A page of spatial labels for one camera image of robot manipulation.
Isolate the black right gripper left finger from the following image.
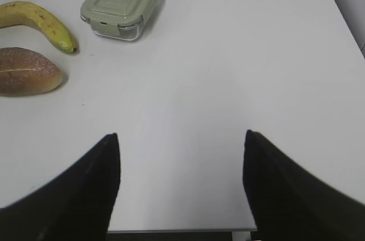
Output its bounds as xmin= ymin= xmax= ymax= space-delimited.
xmin=1 ymin=133 xmax=121 ymax=240

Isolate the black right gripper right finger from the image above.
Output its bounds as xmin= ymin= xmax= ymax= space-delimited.
xmin=242 ymin=130 xmax=364 ymax=240

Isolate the brown bread roll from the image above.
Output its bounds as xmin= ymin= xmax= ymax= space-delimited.
xmin=1 ymin=47 xmax=63 ymax=97

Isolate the green lid glass container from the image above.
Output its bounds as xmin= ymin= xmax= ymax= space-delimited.
xmin=80 ymin=0 xmax=159 ymax=41

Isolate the yellow banana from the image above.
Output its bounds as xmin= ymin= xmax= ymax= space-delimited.
xmin=1 ymin=1 xmax=79 ymax=54

